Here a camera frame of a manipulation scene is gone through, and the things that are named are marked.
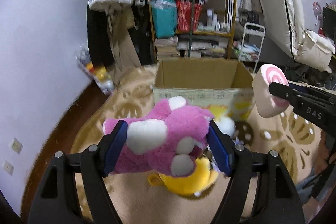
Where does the pink swirl marshmallow cushion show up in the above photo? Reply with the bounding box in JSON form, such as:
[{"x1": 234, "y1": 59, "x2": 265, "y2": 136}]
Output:
[{"x1": 252, "y1": 64, "x2": 289, "y2": 118}]

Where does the yellow bear plush toy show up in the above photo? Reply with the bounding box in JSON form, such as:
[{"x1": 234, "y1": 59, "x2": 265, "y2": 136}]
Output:
[{"x1": 147, "y1": 157, "x2": 219, "y2": 198}]

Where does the pink white plush toy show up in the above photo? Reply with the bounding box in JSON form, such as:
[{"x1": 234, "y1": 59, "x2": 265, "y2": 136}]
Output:
[{"x1": 104, "y1": 96, "x2": 214, "y2": 177}]

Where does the white yellow small plush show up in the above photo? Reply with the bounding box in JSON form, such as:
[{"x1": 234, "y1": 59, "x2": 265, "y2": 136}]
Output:
[{"x1": 215, "y1": 116, "x2": 236, "y2": 139}]

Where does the beige brown patterned blanket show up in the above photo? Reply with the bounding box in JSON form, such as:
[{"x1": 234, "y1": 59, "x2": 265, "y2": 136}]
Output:
[{"x1": 71, "y1": 66, "x2": 321, "y2": 223}]

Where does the open cardboard box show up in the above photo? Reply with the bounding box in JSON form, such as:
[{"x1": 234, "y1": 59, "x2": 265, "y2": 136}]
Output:
[{"x1": 153, "y1": 58, "x2": 254, "y2": 121}]

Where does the plastic bag of toys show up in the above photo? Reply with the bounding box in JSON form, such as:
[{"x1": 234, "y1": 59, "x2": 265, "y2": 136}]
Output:
[{"x1": 76, "y1": 45, "x2": 114, "y2": 95}]

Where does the white metal cart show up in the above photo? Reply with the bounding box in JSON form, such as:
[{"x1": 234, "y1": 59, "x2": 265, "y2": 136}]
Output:
[{"x1": 234, "y1": 22, "x2": 266, "y2": 73}]

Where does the stack of books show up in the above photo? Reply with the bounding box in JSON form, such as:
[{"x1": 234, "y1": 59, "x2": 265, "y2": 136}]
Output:
[{"x1": 154, "y1": 36, "x2": 180, "y2": 61}]

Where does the cream reclining chair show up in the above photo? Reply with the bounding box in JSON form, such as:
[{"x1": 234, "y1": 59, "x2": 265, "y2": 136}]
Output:
[{"x1": 260, "y1": 0, "x2": 335, "y2": 72}]

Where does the red gift bag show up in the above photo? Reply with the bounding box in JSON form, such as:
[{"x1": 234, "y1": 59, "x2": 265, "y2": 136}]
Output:
[{"x1": 177, "y1": 0, "x2": 203, "y2": 32}]

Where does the teal bag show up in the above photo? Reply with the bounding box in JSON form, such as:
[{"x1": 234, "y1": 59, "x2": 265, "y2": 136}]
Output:
[{"x1": 150, "y1": 0, "x2": 177, "y2": 39}]

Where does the green pole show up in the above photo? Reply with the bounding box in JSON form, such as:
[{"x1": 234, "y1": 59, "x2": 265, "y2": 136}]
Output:
[{"x1": 187, "y1": 0, "x2": 195, "y2": 58}]

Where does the upper white wall socket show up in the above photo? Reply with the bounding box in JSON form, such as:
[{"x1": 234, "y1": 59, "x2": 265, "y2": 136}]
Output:
[{"x1": 9, "y1": 138, "x2": 23, "y2": 154}]

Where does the white wall socket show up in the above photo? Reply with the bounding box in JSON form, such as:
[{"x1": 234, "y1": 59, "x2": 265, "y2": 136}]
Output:
[
  {"x1": 2, "y1": 160, "x2": 14, "y2": 176},
  {"x1": 9, "y1": 138, "x2": 23, "y2": 154}
]

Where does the lower white wall socket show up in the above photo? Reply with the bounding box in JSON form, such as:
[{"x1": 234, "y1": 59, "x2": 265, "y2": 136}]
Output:
[{"x1": 2, "y1": 160, "x2": 14, "y2": 176}]

